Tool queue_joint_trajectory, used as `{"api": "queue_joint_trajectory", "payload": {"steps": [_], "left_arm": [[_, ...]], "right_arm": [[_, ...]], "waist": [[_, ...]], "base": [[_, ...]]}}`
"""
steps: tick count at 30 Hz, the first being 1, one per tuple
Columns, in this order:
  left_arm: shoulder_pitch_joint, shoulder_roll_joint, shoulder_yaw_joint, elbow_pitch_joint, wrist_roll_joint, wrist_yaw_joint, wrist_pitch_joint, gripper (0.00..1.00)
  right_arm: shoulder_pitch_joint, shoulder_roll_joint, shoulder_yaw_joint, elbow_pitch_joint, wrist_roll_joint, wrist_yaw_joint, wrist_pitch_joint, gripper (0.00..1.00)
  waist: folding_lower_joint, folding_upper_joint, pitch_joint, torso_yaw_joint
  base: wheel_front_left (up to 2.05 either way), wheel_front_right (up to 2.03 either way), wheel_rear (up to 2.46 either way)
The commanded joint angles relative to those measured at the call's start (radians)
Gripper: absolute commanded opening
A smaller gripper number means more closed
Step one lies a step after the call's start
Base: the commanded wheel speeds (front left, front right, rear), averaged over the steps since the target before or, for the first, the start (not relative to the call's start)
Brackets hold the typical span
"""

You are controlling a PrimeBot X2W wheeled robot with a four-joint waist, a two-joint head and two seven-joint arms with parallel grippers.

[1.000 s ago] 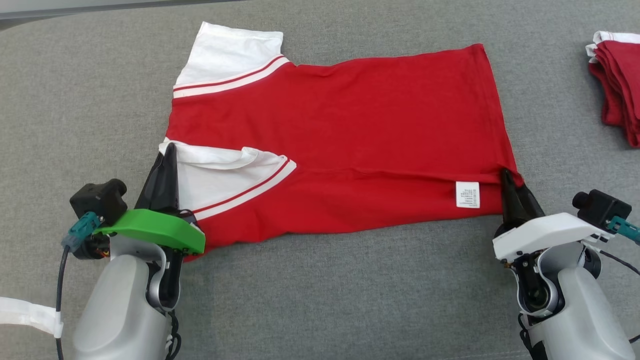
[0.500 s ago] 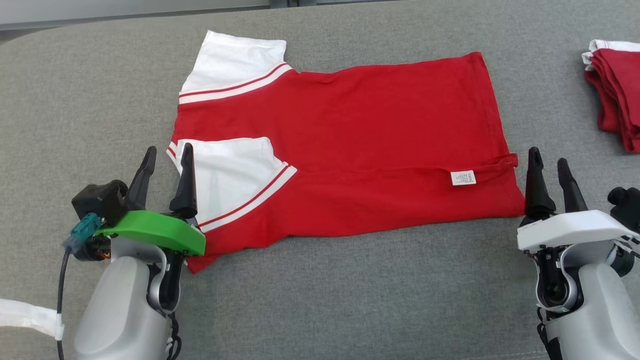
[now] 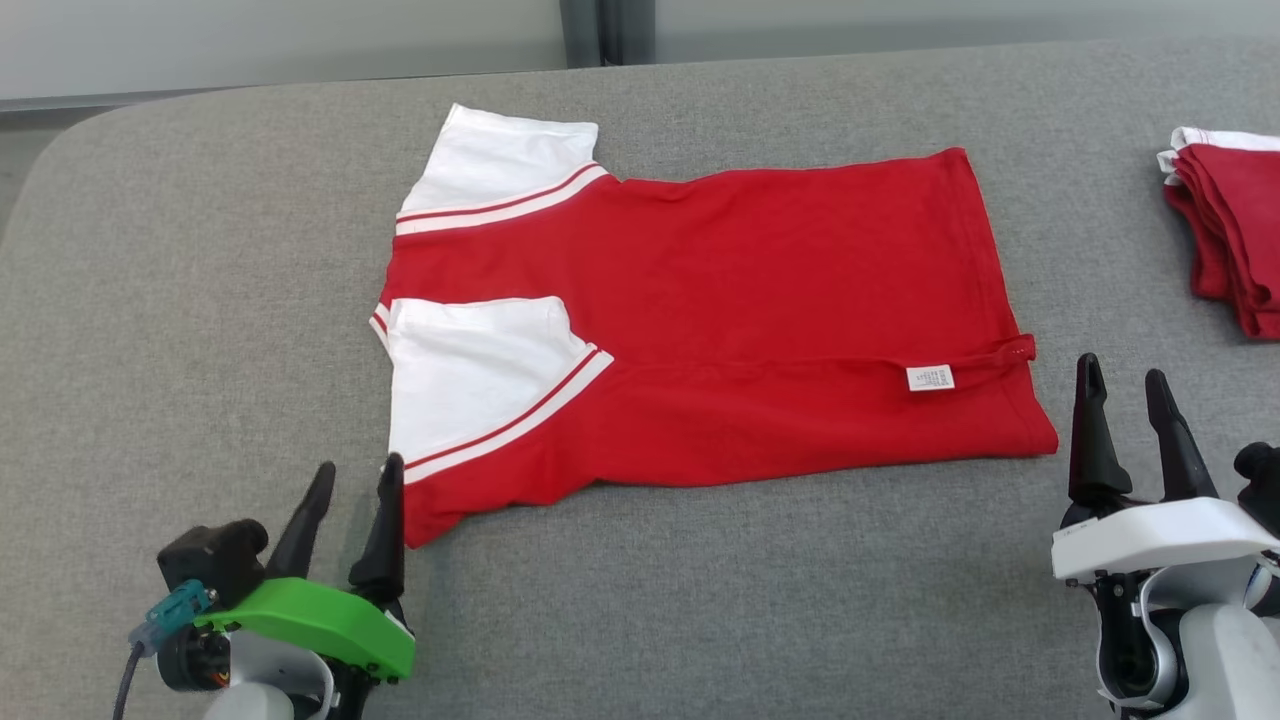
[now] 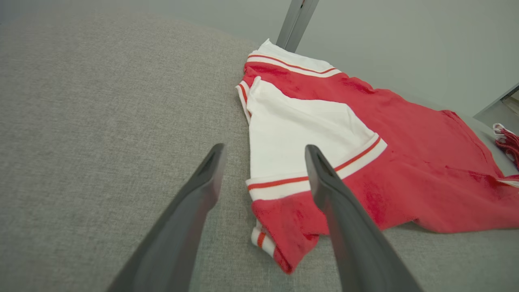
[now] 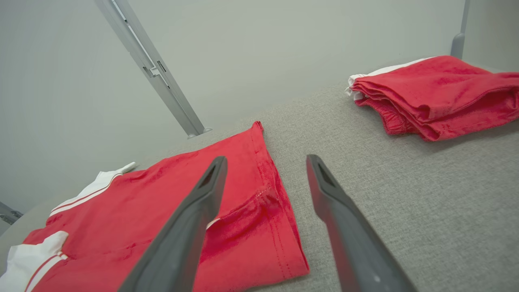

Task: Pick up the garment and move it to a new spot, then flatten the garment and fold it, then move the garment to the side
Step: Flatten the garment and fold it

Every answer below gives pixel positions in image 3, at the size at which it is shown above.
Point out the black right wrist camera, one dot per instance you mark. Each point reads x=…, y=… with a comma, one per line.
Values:
x=1262, y=480

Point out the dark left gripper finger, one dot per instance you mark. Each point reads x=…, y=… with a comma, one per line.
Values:
x=385, y=540
x=300, y=535

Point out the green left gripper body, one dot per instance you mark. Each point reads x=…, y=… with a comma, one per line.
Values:
x=320, y=620

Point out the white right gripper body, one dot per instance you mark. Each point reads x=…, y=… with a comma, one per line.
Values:
x=1160, y=535

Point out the red shorts with white stripe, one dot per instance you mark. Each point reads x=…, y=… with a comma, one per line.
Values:
x=1235, y=230

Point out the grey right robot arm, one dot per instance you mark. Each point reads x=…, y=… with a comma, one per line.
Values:
x=1210, y=650

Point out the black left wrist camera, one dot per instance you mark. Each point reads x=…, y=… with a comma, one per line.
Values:
x=210, y=560

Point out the grey wall rail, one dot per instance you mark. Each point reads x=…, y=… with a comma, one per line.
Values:
x=80, y=100

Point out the teal left camera connector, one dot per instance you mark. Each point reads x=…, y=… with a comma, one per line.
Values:
x=175, y=612

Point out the red and white t-shirt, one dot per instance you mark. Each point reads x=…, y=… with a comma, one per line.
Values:
x=750, y=300

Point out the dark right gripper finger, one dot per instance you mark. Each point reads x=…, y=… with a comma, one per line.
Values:
x=1095, y=450
x=1180, y=455

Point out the grey partition post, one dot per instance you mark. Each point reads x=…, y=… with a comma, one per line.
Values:
x=630, y=30
x=580, y=30

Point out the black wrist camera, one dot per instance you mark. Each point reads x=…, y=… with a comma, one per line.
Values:
x=1262, y=480
x=210, y=560

